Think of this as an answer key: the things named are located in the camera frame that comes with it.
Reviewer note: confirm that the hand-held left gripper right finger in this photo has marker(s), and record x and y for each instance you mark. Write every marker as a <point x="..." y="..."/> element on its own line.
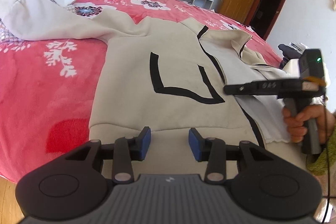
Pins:
<point x="195" y="145"/>

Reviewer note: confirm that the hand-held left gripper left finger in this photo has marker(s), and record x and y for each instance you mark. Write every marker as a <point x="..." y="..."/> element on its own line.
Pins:
<point x="145" y="144"/>

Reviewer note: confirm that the pink floral blanket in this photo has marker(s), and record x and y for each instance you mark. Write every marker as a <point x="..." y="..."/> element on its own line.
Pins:
<point x="47" y="98"/>

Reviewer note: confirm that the person's right hand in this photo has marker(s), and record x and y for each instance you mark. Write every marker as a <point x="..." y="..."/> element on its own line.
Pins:
<point x="324" y="119"/>

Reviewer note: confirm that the person's right forearm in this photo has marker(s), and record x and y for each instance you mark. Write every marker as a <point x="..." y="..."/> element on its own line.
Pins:
<point x="323" y="161"/>

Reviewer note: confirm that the beige hoodie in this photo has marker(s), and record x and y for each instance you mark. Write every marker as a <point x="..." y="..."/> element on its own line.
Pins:
<point x="170" y="69"/>

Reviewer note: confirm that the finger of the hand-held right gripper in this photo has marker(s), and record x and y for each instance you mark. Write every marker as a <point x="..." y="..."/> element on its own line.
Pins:
<point x="249" y="88"/>

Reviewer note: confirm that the long hanging beige cloth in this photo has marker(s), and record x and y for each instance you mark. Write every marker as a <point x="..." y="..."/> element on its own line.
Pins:
<point x="333" y="2"/>

